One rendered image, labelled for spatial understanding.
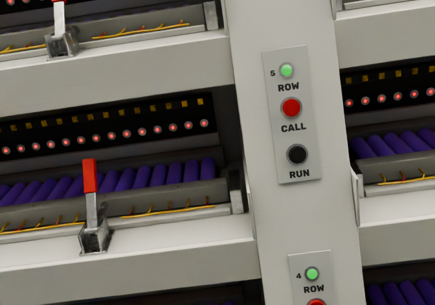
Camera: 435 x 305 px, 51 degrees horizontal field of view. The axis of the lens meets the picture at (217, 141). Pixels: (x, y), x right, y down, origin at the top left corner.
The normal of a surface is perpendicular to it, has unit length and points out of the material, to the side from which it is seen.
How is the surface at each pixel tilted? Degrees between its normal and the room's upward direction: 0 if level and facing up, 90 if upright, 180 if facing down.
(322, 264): 90
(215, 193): 106
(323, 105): 90
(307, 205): 90
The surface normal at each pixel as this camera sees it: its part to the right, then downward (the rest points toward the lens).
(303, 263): -0.04, 0.09
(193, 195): 0.00, 0.37
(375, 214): -0.14, -0.92
